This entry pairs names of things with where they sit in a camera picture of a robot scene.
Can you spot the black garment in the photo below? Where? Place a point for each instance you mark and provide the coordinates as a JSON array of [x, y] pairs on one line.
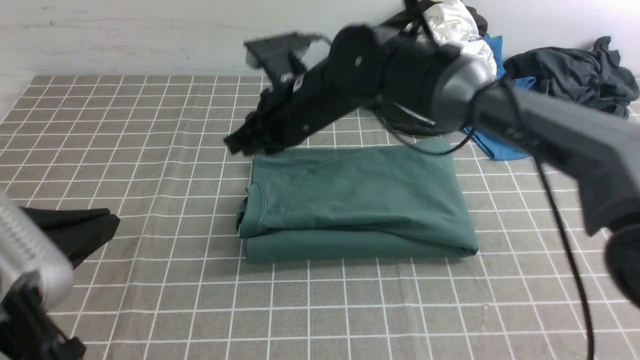
[[400, 119]]

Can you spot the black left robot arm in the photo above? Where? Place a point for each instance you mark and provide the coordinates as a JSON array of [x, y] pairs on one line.
[[39, 250]]

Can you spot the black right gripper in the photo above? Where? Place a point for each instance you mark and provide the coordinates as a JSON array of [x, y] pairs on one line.
[[285, 117]]

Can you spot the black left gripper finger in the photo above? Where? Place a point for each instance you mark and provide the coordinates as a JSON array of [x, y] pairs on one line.
[[81, 241], [50, 220]]

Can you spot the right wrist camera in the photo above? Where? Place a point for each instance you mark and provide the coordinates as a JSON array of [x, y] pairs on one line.
[[281, 56]]

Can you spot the green long-sleeved shirt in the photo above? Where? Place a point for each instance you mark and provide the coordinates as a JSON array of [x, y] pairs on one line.
[[385, 201]]

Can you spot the grey checked tablecloth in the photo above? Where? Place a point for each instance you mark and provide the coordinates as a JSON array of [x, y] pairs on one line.
[[174, 284]]

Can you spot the blue shirt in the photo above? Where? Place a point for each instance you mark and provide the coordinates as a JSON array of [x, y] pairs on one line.
[[495, 140]]

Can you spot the white shirt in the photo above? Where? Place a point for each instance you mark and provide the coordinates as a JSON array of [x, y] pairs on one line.
[[452, 23]]

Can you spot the dark grey garment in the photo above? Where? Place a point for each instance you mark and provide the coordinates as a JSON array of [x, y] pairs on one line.
[[592, 78]]

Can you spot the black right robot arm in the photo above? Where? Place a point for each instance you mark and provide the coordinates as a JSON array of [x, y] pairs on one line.
[[368, 63]]

